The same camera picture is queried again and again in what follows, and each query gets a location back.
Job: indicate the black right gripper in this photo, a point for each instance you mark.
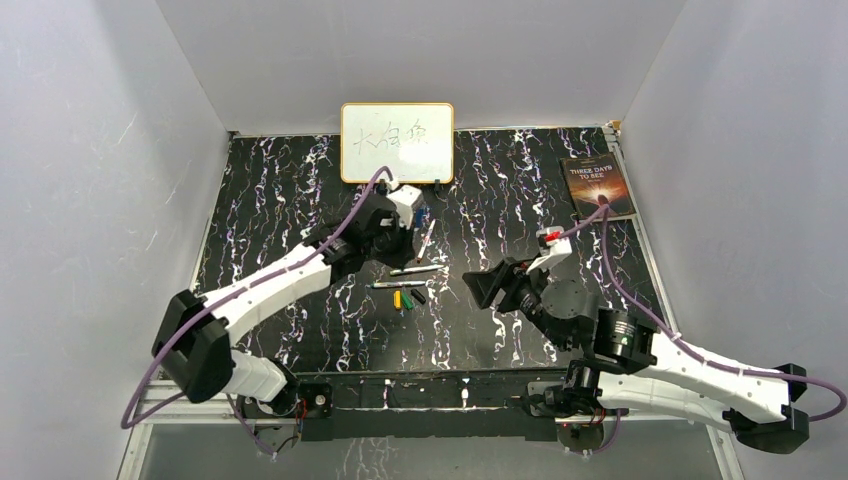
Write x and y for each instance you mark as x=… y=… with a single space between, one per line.
x=507 y=276

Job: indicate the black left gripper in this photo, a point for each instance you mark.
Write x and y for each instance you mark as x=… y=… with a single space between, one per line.
x=404 y=250

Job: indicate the white pen green tip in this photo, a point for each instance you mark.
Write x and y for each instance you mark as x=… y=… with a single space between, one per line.
x=419 y=269

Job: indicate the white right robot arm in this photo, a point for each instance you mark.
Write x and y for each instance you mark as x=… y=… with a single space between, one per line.
x=628 y=363

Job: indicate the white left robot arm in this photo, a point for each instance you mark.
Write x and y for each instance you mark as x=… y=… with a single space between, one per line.
x=196 y=342

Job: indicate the white pen lower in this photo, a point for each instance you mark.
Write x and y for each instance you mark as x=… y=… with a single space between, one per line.
x=397 y=284

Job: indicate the white pen red tip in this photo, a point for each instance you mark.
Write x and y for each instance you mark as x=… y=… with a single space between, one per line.
x=426 y=241

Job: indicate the black pen cap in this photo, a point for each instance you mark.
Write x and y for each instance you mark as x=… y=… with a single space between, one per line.
x=418 y=296

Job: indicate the green pen cap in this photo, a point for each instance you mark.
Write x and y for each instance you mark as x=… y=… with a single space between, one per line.
x=407 y=302

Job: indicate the white dry-erase board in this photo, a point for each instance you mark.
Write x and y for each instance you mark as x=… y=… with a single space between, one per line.
x=415 y=141

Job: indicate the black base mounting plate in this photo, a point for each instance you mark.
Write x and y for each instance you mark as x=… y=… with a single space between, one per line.
x=430 y=401

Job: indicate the dark Three Days book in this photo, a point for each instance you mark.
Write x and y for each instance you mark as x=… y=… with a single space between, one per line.
x=596 y=181

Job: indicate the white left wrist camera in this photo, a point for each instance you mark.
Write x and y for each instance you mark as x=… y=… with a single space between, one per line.
x=407 y=200

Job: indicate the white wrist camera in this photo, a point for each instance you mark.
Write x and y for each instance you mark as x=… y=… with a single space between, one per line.
x=407 y=200
x=554 y=246

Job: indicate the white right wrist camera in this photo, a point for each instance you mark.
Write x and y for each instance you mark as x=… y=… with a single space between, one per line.
x=554 y=246

